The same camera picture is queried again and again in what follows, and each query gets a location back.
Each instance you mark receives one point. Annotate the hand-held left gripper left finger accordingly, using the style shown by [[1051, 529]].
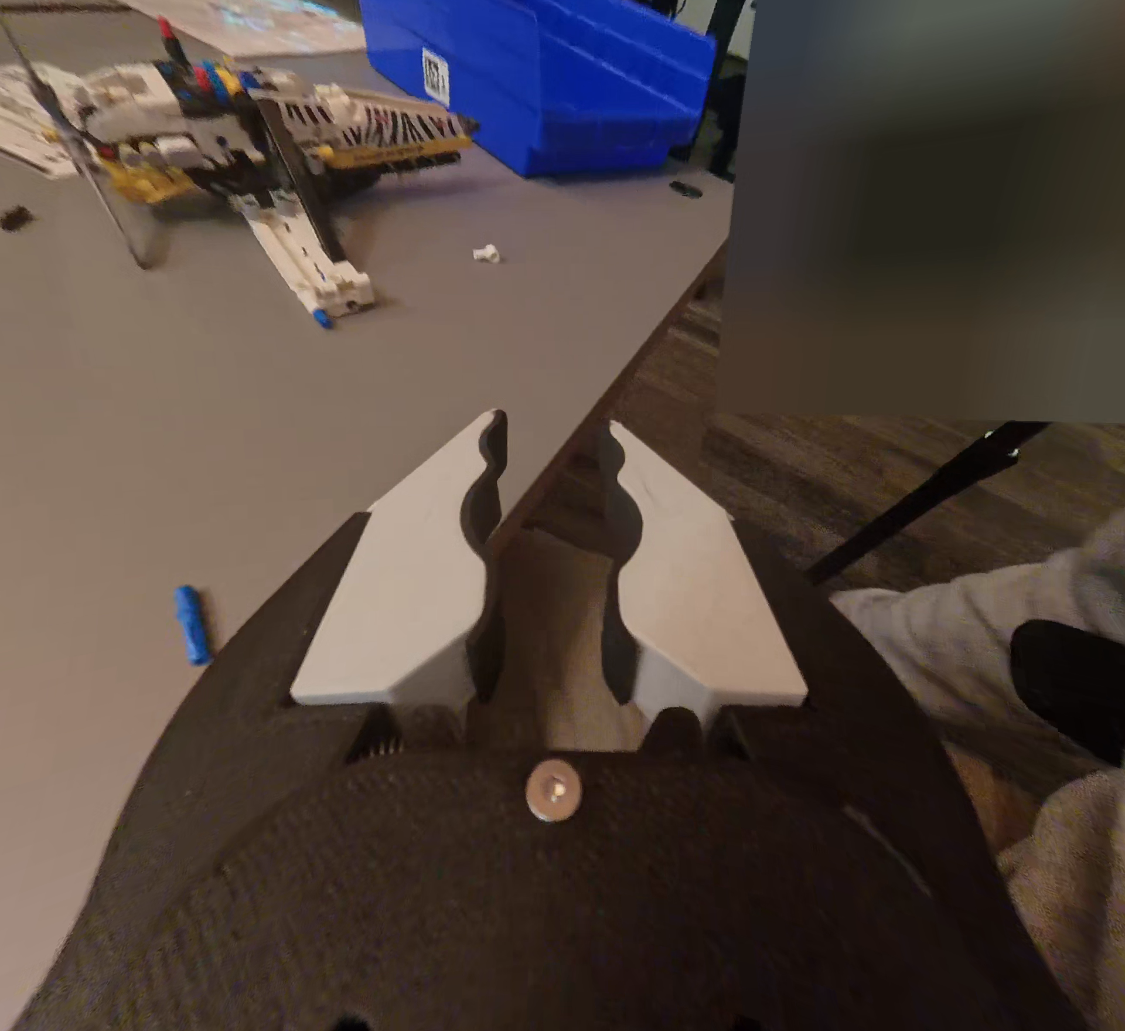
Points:
[[395, 609]]

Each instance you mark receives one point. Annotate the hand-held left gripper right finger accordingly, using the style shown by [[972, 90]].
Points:
[[703, 609]]

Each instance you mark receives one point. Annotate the blue lego pin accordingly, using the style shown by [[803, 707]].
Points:
[[192, 625]]

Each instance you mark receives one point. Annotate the small black lego piece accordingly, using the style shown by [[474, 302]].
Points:
[[16, 218], [685, 189]]

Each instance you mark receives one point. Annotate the white zebra lego helicopter model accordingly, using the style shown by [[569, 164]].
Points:
[[176, 117]]

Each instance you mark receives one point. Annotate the blue storage bin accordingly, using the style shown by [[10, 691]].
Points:
[[571, 81]]

